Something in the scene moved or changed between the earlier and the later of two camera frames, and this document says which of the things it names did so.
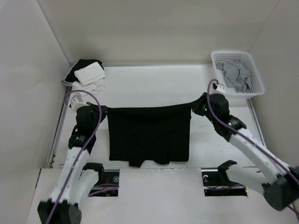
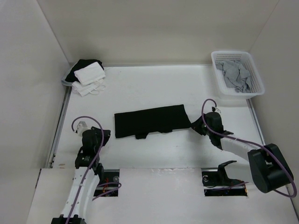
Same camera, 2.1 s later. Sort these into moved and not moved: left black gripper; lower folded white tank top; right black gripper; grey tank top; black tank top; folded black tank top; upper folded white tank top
Moved: left black gripper; right black gripper; black tank top
Not moved: lower folded white tank top; upper folded white tank top; grey tank top; folded black tank top
